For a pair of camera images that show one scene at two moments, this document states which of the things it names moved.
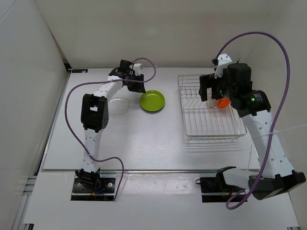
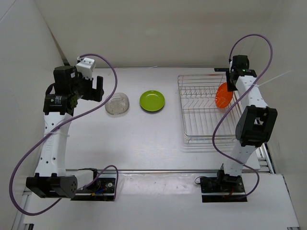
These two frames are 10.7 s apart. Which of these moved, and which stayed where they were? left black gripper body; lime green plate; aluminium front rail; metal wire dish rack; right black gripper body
Moved: right black gripper body; left black gripper body
Stayed: metal wire dish rack; lime green plate; aluminium front rail
